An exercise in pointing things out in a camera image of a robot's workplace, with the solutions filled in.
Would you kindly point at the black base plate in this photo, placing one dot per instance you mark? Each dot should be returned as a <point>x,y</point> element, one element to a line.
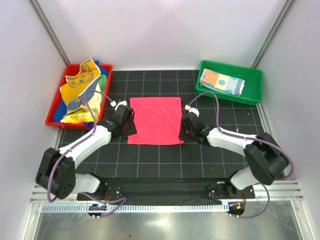
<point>166,191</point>

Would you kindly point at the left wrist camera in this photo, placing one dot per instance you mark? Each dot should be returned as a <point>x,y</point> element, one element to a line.
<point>115,104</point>

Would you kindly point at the black grid mat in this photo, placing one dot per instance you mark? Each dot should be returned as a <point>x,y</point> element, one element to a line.
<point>119,159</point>

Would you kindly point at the green towel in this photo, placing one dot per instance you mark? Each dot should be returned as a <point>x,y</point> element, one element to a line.
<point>102,82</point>

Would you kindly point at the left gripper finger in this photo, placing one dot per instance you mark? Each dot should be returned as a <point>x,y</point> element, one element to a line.
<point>132,117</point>
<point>130,130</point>

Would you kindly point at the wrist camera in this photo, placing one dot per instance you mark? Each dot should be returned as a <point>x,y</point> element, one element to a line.
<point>189,109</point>
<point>115,104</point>

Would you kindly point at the yellow and blue towel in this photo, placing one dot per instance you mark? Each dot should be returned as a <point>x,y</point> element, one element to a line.
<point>72,92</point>

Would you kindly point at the aluminium frame rail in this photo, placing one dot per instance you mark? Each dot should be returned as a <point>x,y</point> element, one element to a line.
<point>287,190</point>

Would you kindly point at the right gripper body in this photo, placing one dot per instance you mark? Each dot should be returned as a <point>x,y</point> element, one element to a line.
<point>189,132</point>

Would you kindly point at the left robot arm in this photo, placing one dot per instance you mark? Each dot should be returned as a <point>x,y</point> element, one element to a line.
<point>57,170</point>

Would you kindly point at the aluminium corner post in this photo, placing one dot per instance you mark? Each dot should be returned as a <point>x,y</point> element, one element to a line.
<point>280,19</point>
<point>49,30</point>

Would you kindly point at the cream towel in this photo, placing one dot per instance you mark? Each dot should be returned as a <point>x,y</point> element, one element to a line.
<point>94,100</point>

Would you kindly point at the right aluminium corner post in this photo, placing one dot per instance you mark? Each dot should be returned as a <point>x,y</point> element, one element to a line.
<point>280,19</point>

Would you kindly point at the slotted cable duct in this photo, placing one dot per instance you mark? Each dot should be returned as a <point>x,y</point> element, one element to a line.
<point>91,207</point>

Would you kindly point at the green plastic bin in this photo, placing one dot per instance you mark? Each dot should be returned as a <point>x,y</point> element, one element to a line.
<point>252,93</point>

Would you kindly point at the left aluminium corner post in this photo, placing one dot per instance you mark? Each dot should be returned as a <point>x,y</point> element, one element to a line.
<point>49,30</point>

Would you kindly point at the polka dot striped towel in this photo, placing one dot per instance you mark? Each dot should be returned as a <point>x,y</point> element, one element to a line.
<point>222,83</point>

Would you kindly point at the red plastic bin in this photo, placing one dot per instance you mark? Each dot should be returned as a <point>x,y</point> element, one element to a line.
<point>72,70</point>

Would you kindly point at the pink towel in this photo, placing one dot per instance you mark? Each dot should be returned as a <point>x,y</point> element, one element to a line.
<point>157,121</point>

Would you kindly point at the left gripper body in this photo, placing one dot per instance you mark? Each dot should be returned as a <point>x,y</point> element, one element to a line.
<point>125,123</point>

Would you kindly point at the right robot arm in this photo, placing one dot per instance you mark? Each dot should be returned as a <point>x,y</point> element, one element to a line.
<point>266,160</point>

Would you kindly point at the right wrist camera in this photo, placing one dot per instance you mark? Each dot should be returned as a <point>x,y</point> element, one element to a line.
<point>189,109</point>

